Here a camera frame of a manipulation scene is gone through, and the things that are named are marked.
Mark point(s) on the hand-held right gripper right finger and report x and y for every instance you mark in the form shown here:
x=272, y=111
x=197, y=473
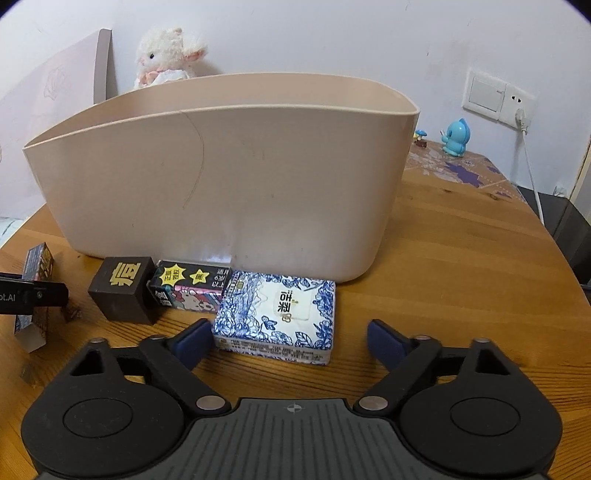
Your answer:
x=384, y=344

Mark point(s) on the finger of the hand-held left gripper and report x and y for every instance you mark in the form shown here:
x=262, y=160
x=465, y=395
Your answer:
x=51, y=295

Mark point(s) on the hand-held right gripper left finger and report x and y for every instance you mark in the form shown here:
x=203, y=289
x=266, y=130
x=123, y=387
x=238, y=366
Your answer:
x=195, y=342

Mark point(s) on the small purple cardboard box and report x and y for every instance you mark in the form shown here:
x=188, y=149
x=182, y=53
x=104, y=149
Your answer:
x=40, y=263

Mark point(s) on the blue and white tissue pack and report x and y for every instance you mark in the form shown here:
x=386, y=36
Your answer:
x=277, y=314

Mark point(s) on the beige plastic storage bin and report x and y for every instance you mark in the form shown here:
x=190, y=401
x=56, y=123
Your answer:
x=240, y=184

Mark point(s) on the black pink cartoon box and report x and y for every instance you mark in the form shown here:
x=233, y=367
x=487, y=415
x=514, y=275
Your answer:
x=189, y=286

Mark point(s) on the black cube box gold print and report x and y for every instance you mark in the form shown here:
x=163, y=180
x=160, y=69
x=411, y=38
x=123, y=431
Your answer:
x=122, y=290

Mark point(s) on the purple floral table mat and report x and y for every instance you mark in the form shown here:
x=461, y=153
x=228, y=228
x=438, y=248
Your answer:
x=461, y=168

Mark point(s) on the pink board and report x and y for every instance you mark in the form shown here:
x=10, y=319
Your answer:
x=55, y=87

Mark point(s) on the small mushroom figurine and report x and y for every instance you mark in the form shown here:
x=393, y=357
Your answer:
x=420, y=138

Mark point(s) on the blue toy figure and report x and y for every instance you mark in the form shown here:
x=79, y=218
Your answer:
x=456, y=138

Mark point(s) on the white plush lamb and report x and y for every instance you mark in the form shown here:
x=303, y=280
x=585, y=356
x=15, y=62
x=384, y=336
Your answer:
x=168, y=57

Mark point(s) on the white wall switch socket panel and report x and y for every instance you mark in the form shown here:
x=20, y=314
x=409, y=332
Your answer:
x=501, y=97

